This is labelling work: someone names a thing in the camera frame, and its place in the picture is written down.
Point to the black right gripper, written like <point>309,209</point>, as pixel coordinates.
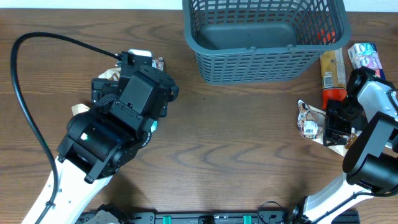
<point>331,124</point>

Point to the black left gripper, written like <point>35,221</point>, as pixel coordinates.
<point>103,91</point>

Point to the beige snack bag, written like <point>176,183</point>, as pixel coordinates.
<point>79,108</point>
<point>113,74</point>
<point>311,125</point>

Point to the orange biscuit roll pack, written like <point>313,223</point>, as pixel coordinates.
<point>333,76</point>

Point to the dark grey plastic basket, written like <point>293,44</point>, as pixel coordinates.
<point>249,41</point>

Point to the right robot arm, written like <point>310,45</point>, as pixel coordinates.
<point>368,172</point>

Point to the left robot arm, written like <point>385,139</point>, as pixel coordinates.
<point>101,140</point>

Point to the teal wet wipes pack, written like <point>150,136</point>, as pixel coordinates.
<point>154,126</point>

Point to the multicolour tissue pack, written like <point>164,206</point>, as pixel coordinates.
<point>366,55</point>

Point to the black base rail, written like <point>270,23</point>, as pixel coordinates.
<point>264,216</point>

